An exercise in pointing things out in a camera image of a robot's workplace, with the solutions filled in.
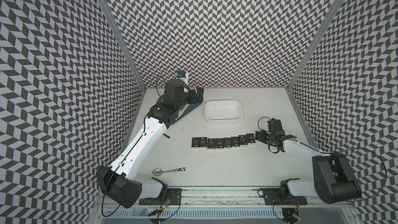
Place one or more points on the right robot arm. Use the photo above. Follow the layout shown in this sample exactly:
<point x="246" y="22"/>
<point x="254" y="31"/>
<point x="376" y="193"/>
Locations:
<point x="333" y="177"/>

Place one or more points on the black tissue pack eight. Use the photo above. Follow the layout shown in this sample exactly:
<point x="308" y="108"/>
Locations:
<point x="257" y="135"/>

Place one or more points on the black tissue pack seven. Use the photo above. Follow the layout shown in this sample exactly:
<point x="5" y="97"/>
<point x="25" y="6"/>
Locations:
<point x="243" y="140"/>

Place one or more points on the black tissue pack five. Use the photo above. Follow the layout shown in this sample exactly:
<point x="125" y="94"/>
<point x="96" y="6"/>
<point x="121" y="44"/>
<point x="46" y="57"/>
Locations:
<point x="227" y="143"/>

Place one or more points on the black tissue pack three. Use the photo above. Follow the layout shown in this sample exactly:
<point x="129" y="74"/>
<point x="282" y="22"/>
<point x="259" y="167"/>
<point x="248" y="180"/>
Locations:
<point x="211" y="143"/>

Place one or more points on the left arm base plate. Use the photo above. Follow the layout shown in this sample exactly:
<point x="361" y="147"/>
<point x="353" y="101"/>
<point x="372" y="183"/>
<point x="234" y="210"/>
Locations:
<point x="173" y="194"/>

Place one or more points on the black tissue pack four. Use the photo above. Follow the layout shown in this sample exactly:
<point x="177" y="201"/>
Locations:
<point x="219" y="143"/>

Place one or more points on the black tissue pack two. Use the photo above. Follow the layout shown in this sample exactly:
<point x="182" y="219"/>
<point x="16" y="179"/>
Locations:
<point x="203" y="142"/>

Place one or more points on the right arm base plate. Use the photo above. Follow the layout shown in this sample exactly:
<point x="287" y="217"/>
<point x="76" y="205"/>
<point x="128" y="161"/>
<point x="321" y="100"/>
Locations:
<point x="278" y="196"/>

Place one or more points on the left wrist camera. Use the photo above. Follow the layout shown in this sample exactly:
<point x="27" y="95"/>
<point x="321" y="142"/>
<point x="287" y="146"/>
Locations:
<point x="184" y="76"/>

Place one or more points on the aluminium front rail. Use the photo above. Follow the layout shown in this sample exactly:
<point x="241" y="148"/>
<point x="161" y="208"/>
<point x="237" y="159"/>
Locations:
<point x="226" y="197"/>

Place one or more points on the black tissue pack six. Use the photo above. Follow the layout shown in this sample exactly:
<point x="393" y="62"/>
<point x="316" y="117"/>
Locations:
<point x="235" y="141"/>

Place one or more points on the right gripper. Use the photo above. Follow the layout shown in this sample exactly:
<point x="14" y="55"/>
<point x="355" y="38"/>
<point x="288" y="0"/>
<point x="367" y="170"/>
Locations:
<point x="261" y="138"/>

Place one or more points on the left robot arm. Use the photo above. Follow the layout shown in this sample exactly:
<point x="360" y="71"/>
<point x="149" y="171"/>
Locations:
<point x="117" y="181"/>

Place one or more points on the spoon with patterned handle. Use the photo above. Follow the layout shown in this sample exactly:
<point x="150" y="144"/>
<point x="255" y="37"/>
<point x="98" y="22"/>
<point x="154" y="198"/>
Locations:
<point x="159" y="172"/>

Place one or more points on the white storage box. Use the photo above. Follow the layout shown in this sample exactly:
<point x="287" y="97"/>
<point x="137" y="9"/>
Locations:
<point x="223" y="110"/>

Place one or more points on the black tissue pack one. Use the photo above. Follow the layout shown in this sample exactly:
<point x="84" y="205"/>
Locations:
<point x="195" y="143"/>

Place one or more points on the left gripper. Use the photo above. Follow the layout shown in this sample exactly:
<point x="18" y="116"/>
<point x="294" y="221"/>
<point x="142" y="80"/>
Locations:
<point x="193" y="98"/>

